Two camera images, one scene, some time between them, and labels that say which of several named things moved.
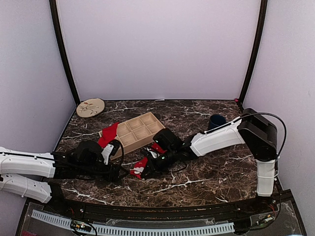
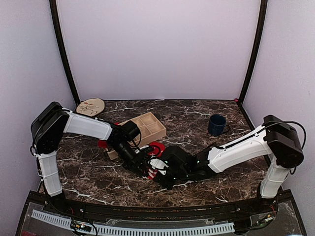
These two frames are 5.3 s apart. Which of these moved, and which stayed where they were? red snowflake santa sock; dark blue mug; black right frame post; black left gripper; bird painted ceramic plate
Moved: red snowflake santa sock; black left gripper
Stayed: dark blue mug; bird painted ceramic plate; black right frame post
